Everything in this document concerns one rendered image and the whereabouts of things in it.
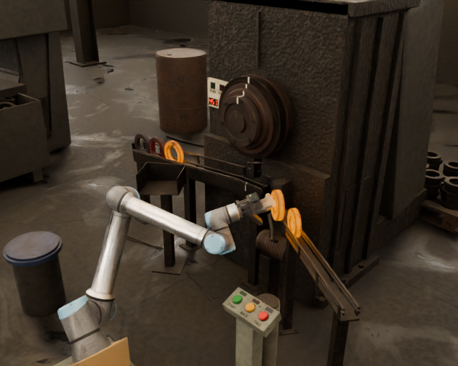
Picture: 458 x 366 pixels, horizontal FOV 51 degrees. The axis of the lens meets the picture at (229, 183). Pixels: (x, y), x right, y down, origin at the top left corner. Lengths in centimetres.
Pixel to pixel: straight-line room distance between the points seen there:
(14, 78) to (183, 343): 326
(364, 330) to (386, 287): 46
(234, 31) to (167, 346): 181
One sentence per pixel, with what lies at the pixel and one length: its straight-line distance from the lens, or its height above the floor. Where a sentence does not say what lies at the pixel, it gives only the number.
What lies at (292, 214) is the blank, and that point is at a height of 76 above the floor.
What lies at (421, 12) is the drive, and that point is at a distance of 308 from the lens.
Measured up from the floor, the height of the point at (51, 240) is 43.
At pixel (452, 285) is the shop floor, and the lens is 355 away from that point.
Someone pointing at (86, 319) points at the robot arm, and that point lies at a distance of 248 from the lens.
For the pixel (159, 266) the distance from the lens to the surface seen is 340.
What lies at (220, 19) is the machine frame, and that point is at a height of 159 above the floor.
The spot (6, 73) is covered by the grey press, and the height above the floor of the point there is 85.
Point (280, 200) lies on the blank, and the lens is 237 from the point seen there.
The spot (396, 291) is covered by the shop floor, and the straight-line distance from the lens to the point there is 336.
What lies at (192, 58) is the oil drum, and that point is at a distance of 552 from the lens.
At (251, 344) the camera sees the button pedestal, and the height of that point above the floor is 45.
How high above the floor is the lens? 199
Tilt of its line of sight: 26 degrees down
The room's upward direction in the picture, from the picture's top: straight up
